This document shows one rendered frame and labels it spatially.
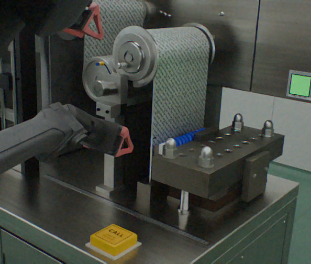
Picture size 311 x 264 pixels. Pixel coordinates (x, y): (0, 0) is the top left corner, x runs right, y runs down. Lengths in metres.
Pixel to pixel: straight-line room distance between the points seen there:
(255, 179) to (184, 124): 0.24
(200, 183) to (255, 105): 2.98
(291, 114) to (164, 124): 2.76
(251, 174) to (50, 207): 0.49
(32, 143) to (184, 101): 0.60
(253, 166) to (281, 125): 2.77
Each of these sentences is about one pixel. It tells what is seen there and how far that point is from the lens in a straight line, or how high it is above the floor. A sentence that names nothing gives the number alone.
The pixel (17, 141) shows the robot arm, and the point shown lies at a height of 1.20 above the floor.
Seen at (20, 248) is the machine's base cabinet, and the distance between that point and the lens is 1.24.
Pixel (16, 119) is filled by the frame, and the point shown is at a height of 1.05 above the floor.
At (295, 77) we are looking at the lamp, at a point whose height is 1.20.
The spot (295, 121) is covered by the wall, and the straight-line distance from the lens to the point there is 3.90.
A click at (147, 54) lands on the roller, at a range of 1.12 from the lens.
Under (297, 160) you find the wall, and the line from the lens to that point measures 3.97.
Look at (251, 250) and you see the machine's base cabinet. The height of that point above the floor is 0.80.
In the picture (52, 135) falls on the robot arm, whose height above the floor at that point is 1.18.
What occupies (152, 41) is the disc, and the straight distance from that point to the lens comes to 1.13.
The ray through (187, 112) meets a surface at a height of 1.09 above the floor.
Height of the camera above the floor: 1.42
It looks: 17 degrees down
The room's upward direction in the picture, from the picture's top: 3 degrees clockwise
